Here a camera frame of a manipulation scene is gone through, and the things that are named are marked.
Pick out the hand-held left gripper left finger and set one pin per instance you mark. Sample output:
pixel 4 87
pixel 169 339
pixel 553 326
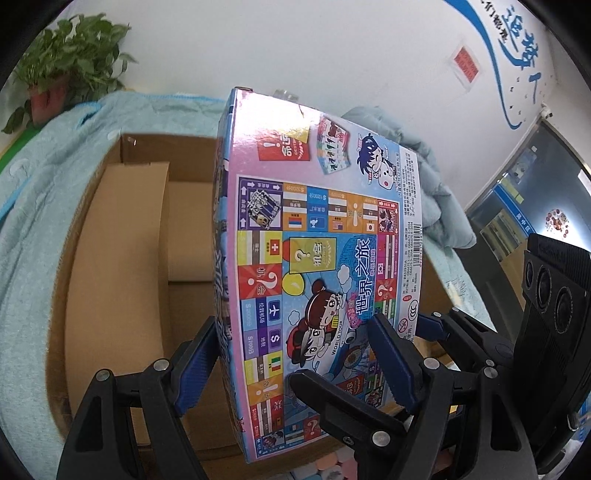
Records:
pixel 194 364

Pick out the brown cardboard box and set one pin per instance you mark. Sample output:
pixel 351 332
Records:
pixel 129 277

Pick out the blue wall decal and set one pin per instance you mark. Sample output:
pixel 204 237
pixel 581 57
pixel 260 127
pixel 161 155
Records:
pixel 513 123

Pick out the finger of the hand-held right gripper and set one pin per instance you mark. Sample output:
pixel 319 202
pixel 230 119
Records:
pixel 480 341
pixel 427 325

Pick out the colourful board game box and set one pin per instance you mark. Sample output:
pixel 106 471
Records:
pixel 314 230

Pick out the potted green plant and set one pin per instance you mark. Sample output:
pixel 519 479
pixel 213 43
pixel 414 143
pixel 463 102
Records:
pixel 74 55

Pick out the white security camera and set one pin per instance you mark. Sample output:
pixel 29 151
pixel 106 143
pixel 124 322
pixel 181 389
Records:
pixel 547 112

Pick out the red wall sign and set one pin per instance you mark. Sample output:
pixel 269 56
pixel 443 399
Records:
pixel 466 62

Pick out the pastel puzzle cube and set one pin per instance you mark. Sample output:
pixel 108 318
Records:
pixel 323 470

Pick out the small clear container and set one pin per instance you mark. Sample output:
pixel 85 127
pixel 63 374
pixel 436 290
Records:
pixel 285 94

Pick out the teal bed blanket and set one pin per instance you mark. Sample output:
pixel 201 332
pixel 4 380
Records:
pixel 27 277

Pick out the glass door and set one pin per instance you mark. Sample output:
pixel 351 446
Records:
pixel 531 194

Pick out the light blue folded quilt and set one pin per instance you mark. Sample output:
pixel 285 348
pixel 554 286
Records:
pixel 443 212

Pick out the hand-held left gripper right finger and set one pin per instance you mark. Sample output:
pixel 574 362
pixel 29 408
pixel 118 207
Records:
pixel 392 360

